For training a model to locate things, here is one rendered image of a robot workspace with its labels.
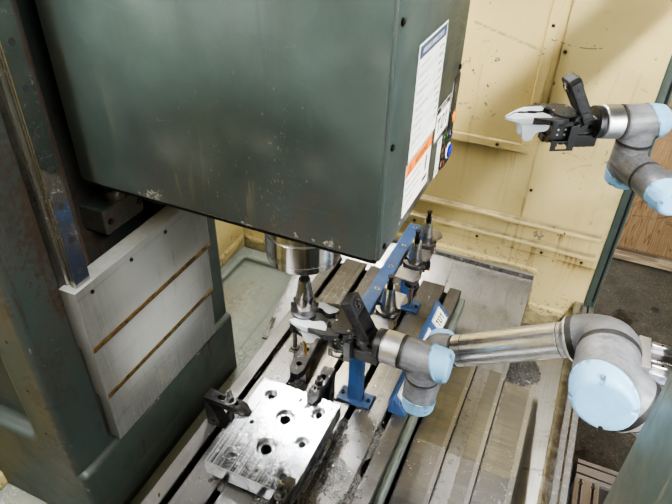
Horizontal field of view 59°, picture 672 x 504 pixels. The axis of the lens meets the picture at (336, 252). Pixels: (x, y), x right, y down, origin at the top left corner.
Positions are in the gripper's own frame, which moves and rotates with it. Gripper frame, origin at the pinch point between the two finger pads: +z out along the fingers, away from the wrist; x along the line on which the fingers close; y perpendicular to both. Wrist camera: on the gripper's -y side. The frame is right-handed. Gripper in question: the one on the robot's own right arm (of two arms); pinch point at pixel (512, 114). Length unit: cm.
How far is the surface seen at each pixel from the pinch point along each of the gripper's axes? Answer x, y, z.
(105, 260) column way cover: -3, 32, 90
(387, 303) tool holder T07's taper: -4, 48, 24
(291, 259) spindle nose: -22, 19, 48
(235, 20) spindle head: -24, -26, 56
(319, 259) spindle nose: -23, 19, 43
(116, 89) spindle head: -11, -11, 78
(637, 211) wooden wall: 166, 137, -164
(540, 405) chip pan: 7, 107, -34
